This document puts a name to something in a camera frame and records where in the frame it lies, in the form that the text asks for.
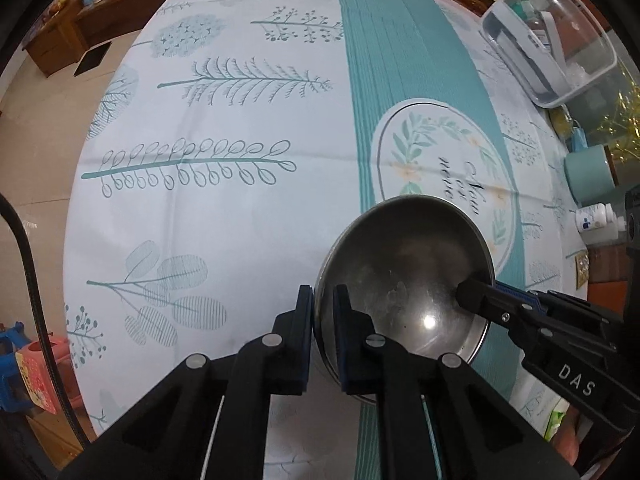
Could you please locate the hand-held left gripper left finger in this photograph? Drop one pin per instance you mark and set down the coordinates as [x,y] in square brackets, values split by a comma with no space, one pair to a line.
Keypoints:
[302,340]

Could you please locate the green tissue pack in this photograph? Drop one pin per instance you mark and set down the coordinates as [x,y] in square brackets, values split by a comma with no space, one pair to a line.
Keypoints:
[547,410]

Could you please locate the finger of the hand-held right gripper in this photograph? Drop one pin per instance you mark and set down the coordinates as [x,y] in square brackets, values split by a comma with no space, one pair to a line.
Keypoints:
[500,307]
[560,305]

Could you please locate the teal cup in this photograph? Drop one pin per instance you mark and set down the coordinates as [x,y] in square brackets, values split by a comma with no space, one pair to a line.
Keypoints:
[590,175]

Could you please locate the large steel bowl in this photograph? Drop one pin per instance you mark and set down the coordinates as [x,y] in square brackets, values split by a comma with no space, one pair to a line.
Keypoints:
[400,270]

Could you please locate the translucent squeeze bottle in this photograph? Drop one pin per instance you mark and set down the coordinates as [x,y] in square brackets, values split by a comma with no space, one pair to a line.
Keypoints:
[619,230]

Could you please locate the yellow pill blister pack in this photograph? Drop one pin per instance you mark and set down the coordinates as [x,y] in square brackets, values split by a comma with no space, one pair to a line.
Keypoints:
[582,270]

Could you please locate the person's right hand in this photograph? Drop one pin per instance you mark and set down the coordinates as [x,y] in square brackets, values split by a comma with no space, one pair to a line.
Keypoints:
[572,447]

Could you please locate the leaf print tablecloth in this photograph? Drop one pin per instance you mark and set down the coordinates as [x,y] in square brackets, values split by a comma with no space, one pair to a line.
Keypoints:
[225,235]

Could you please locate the blue face mask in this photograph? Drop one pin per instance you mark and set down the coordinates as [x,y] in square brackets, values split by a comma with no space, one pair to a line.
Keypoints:
[577,137]

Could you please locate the white pill bottle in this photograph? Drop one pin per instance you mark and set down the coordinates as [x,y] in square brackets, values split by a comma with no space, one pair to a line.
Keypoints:
[595,219]

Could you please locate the clear plastic storage box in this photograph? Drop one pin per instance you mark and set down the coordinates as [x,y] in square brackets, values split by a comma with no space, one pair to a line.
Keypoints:
[545,35]

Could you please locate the orange wooden cabinet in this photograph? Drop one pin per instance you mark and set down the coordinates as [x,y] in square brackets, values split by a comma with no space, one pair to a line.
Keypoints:
[607,265]

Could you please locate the blue plastic stool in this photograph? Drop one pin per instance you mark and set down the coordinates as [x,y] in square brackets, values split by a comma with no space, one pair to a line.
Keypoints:
[11,370]

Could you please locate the pink plastic stool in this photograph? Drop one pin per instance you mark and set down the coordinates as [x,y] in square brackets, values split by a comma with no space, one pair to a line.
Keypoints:
[37,375]

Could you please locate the black floor mat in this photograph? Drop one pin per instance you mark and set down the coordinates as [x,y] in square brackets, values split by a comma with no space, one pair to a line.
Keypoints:
[92,59]

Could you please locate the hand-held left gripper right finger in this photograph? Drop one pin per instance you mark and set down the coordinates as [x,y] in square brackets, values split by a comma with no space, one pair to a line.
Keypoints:
[342,340]

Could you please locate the brown wooden low cabinet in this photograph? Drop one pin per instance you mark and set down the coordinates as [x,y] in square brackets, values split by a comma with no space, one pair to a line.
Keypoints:
[75,25]

